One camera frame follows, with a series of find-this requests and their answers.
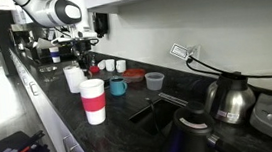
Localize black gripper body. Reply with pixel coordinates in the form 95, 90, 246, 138
71, 36, 96, 60

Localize large white mug red inside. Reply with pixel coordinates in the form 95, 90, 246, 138
88, 65, 101, 75

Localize tilted white ceramic mug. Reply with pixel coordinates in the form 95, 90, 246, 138
96, 59, 107, 72

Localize paper cup with blue band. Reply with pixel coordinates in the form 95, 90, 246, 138
48, 45, 62, 65

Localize glass dripper base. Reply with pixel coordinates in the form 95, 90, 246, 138
43, 74, 60, 84

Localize steel funnel dripper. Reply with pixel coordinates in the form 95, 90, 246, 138
38, 64, 59, 75

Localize teal mug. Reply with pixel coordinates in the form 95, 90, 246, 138
108, 75, 130, 98

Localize white cup with red band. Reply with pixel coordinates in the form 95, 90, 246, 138
78, 77, 109, 127

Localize red plastic container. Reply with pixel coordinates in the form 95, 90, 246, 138
121, 67, 148, 84

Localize white base cabinets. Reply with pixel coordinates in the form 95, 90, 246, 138
7, 40, 97, 152

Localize clear plastic container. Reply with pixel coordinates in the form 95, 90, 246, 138
144, 70, 167, 92

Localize red black hand tool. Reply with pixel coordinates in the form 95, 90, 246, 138
15, 144, 39, 152

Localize black kettle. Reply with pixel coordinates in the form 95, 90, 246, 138
157, 97, 242, 152

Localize steel kettle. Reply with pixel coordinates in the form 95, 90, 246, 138
201, 69, 259, 128

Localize steel cabinet handle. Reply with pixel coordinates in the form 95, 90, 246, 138
28, 80, 40, 97
61, 134, 81, 152

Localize white wall outlet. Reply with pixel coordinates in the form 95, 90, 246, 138
168, 40, 203, 65

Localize black kettle power cable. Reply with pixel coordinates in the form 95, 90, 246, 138
184, 48, 272, 88

